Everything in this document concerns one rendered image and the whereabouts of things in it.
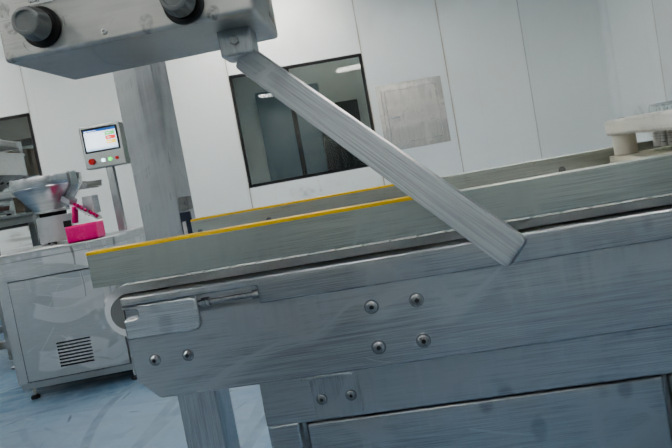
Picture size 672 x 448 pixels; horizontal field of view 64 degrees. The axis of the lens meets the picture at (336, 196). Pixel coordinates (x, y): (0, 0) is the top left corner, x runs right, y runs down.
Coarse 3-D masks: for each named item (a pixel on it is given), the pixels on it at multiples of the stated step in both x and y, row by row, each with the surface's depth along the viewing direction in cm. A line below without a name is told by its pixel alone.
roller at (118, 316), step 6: (162, 288) 56; (126, 294) 51; (132, 294) 51; (114, 306) 51; (120, 306) 51; (114, 312) 51; (120, 312) 51; (114, 318) 51; (120, 318) 51; (120, 324) 51
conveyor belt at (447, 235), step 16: (592, 208) 47; (608, 208) 47; (624, 208) 47; (640, 208) 47; (512, 224) 48; (528, 224) 48; (544, 224) 48; (400, 240) 49; (416, 240) 49; (432, 240) 49; (448, 240) 48; (288, 256) 51; (304, 256) 50; (320, 256) 50; (336, 256) 49; (352, 256) 49; (192, 272) 52; (208, 272) 51; (224, 272) 50; (240, 272) 50; (128, 288) 51; (144, 288) 51; (112, 320) 52
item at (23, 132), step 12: (0, 120) 543; (12, 120) 544; (24, 120) 544; (0, 132) 544; (12, 132) 544; (24, 132) 545; (24, 144) 545; (24, 156) 546; (36, 156) 546; (36, 168) 547; (12, 204) 547; (0, 216) 547; (0, 228) 548
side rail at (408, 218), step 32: (640, 160) 45; (480, 192) 46; (512, 192) 46; (544, 192) 46; (576, 192) 46; (608, 192) 45; (640, 192) 45; (288, 224) 48; (320, 224) 48; (352, 224) 47; (384, 224) 47; (416, 224) 47; (96, 256) 50; (128, 256) 49; (160, 256) 49; (192, 256) 49; (224, 256) 49; (256, 256) 48
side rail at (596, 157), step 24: (648, 144) 71; (504, 168) 72; (528, 168) 72; (552, 168) 72; (576, 168) 72; (360, 192) 74; (384, 192) 74; (240, 216) 76; (264, 216) 76; (288, 216) 75
